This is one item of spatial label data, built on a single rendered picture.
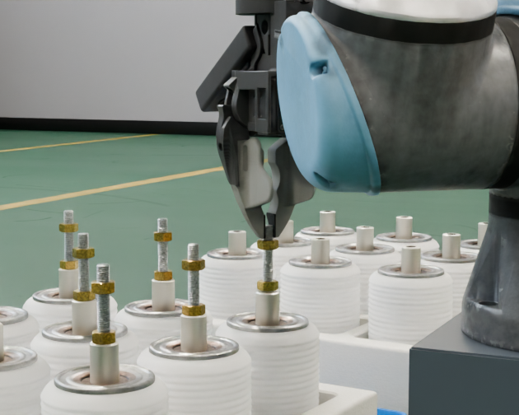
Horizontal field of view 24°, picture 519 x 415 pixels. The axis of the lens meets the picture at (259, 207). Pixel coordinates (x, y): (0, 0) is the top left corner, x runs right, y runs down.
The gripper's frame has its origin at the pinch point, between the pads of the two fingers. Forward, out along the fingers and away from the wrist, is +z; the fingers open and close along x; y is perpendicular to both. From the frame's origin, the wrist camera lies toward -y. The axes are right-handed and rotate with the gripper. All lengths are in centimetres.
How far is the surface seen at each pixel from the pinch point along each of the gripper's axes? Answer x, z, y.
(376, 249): 33.1, 9.2, -31.3
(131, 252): 63, 34, -191
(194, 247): -10.3, 0.7, 6.9
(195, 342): -10.5, 8.5, 7.5
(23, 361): -24.5, 9.0, 5.4
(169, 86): 279, -2, -659
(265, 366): -2.3, 12.2, 4.6
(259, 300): -1.0, 7.0, 1.0
